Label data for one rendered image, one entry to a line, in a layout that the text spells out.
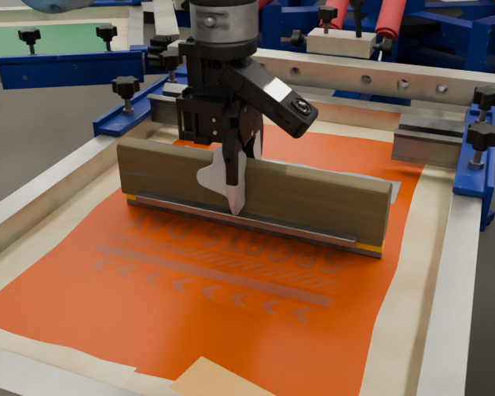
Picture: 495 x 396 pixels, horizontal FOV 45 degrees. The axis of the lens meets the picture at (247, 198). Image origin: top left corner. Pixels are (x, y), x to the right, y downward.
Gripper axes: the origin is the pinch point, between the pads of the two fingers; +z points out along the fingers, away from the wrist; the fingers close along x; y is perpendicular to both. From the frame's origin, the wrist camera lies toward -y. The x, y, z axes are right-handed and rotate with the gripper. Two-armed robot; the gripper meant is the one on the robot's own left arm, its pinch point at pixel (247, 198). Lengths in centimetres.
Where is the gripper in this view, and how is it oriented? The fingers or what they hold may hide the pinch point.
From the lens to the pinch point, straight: 76.4
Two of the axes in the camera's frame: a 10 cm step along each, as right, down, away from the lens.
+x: -3.6, 4.7, -8.1
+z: 0.3, 8.7, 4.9
